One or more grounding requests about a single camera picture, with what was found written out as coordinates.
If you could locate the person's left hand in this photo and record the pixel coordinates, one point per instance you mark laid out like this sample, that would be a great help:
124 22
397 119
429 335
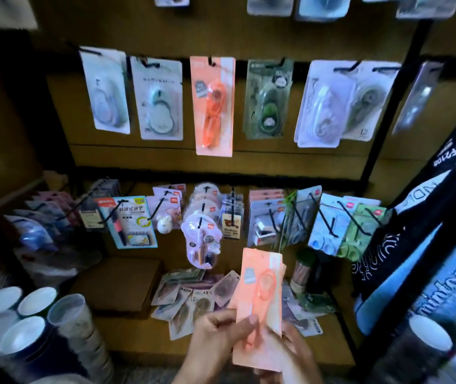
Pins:
208 347

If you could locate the person's right hand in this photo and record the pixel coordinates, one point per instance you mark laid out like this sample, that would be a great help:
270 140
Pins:
300 359

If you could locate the person's right thumb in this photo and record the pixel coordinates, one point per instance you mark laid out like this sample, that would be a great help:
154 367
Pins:
291 335

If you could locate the person's left thumb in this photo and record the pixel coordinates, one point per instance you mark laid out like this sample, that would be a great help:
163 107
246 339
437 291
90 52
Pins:
246 325

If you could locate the orange correction tape packets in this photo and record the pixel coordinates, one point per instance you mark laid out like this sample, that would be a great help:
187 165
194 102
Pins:
260 283

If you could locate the person's left forearm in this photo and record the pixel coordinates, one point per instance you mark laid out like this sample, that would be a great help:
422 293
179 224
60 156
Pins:
180 377

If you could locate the green leaf card packet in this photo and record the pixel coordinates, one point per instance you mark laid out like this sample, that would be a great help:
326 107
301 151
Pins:
318 303

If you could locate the pile of loose card packets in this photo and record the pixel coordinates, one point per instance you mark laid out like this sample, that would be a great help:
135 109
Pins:
190 299

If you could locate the green lid toothpick jar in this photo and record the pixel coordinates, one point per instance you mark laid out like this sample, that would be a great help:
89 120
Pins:
302 269

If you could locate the row of round lilac packets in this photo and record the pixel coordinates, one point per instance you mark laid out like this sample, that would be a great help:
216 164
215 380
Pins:
202 231

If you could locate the row of brown label packets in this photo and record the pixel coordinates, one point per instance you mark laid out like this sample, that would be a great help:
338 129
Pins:
232 219

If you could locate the row of pink stapler packets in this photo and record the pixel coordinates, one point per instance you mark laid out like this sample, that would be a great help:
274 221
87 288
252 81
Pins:
266 219

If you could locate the row of blue tape packets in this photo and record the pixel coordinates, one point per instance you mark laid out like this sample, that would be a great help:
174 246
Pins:
328 227

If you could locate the row of grey blister packets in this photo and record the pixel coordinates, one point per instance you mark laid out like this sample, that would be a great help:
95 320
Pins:
304 215

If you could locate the row of green tape packets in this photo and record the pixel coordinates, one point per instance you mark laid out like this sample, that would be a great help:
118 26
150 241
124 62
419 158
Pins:
362 231

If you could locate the small white egg toy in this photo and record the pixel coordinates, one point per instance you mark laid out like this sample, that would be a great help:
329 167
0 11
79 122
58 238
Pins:
164 225

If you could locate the brown cardboard box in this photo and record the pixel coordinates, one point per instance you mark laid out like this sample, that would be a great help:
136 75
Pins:
118 285

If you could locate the row of pink pig packets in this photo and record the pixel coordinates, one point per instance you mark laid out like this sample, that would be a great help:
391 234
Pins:
168 205

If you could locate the blue pen refill packet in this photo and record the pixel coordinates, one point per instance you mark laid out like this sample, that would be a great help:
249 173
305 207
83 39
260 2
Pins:
130 223

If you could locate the blue printed hanging bag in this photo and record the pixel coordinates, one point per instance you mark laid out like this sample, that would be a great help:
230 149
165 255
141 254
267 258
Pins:
444 287

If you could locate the black printed hanging bag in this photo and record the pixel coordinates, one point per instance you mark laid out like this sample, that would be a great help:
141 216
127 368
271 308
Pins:
424 203

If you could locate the row of dark card packets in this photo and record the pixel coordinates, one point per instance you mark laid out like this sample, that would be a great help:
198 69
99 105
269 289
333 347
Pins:
98 203

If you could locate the hanging orange correction tape packet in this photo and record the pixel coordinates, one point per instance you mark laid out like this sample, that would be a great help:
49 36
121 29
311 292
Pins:
213 107

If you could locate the green avocado correction tape packet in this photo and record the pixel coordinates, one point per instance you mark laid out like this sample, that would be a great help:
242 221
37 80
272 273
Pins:
268 101

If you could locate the row of pink side packets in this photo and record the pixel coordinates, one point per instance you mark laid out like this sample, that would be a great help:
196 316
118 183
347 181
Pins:
50 207

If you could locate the white clear correction tape packet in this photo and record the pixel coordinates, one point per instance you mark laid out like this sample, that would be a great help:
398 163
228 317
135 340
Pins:
322 107

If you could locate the blue plastic wrapped bundle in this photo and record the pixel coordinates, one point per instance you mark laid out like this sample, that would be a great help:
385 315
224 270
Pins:
32 235

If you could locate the white teal correction tape packet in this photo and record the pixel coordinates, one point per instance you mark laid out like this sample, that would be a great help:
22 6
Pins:
159 99

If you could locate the white grey correction tape packet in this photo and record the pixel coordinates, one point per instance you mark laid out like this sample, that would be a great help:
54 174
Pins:
372 101

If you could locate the slim silver blister packet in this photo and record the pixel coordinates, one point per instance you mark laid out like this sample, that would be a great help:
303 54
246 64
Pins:
418 97

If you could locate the white lilac correction tape packet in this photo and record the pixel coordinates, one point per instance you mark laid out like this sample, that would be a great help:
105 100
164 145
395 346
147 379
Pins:
106 91

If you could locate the grey hanging blister packet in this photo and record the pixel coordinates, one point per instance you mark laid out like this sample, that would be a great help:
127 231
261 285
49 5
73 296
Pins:
270 4

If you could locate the pale blue hanging packet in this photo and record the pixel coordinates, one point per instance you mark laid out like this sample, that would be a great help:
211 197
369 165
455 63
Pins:
323 7

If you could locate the wide white hanging packet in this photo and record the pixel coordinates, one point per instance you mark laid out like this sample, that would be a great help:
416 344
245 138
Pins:
430 5

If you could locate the white board corner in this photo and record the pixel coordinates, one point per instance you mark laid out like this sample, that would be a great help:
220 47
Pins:
2 9

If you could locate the black metal rack post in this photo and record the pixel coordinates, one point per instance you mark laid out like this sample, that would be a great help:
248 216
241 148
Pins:
396 103

